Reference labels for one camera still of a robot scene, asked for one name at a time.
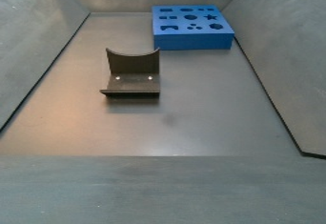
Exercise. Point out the blue shape sorter box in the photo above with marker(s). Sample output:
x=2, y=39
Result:
x=190, y=27

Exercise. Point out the black curved holder stand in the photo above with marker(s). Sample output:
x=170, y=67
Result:
x=134, y=73

